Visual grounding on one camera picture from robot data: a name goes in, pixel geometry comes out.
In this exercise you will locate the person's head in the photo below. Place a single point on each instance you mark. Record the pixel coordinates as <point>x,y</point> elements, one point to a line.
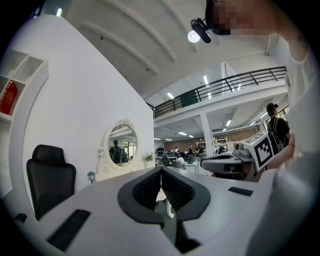
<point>240,15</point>

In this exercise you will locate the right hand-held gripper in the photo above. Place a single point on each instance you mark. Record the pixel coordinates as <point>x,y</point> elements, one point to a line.
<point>262,151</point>

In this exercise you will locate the white storage rack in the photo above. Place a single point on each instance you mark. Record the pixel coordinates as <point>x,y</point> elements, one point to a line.
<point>220,142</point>

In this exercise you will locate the white support pillar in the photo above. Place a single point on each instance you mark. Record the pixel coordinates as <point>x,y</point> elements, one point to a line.
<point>207,135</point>

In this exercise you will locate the round ceiling lamp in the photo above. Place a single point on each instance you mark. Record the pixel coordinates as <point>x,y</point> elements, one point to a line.
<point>193,37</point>

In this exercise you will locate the background office desks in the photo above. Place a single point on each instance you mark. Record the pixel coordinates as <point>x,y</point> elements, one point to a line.
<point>172,158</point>

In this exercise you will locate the red book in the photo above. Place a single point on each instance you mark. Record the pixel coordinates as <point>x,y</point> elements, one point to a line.
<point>8,98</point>

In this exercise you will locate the black office chair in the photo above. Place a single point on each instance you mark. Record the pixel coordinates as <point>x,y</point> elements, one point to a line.
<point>50,175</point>

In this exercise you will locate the small green potted plant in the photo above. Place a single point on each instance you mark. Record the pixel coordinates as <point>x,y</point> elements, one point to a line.
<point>149,158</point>

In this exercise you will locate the teal glass perfume bottle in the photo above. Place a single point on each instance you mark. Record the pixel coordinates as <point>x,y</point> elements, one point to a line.
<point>91,175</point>

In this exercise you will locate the black balcony railing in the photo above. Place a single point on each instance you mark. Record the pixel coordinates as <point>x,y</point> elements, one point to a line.
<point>225,86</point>

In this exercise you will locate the white wall bookshelf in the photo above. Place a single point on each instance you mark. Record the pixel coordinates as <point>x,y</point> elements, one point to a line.
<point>30,75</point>

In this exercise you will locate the person's white top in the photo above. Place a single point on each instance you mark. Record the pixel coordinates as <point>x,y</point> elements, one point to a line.
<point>300,175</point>

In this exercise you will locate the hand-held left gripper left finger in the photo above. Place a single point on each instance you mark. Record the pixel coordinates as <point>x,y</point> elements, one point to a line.
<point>142,190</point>

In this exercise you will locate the black head-worn camera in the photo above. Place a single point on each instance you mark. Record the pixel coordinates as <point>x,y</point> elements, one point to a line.
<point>201,28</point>

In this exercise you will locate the group of ceiling light strips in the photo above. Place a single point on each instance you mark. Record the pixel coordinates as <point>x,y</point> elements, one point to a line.
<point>205,80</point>

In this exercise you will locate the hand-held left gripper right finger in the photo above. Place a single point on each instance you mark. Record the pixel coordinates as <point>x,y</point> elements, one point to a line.
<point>185,195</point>

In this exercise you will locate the person's right forearm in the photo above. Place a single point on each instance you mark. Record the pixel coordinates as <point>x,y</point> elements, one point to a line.
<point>275,162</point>

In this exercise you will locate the oval mirror white ornate frame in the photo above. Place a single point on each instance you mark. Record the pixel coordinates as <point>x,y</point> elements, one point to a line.
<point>107,167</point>

